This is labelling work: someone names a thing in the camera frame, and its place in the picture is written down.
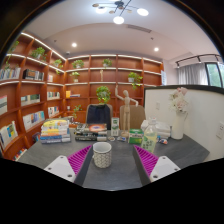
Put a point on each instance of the stack of colourful books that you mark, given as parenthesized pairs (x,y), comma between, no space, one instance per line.
(55,131)

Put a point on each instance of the tan chair back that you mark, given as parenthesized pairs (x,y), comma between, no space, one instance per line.
(138,116)

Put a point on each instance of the window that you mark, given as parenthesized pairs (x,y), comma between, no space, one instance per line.
(215,75)

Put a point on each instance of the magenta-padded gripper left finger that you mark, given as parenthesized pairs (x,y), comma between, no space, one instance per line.
(60,166)

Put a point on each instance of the branched ceiling lamp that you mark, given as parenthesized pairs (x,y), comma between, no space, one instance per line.
(118,19)

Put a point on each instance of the wooden artist mannequin figure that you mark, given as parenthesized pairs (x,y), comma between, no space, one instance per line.
(126,110)

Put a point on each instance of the black ceiling track light rail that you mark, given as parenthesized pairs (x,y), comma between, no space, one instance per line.
(196,56)

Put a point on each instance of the dark office chair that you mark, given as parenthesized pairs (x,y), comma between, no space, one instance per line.
(99,115)

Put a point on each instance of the white mug with triangle pattern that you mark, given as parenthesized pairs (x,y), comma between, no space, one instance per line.
(102,156)

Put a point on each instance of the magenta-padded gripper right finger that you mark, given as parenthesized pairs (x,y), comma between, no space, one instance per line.
(165,166)

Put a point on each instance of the green and white box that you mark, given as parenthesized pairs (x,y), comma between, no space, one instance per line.
(135,136)

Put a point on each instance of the clear drink bottle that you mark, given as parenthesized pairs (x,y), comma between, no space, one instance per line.
(149,140)

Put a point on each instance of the ceiling air vent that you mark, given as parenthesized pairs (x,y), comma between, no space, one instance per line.
(138,28)

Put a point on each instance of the tall green and white carton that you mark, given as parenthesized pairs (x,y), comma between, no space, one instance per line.
(115,126)

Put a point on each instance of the brown wooden shelf unit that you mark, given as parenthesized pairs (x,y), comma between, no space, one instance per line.
(83,86)

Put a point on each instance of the round recessed ceiling light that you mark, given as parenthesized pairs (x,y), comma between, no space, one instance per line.
(156,49)
(74,44)

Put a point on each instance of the white vase with pale flowers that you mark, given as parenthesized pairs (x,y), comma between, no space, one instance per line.
(177,128)

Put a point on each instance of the grey curtain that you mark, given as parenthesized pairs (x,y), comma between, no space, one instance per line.
(192,74)

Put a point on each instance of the white wall switch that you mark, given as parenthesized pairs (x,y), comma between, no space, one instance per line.
(157,105)

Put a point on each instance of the white wall socket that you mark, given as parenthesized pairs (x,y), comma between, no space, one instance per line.
(220,130)

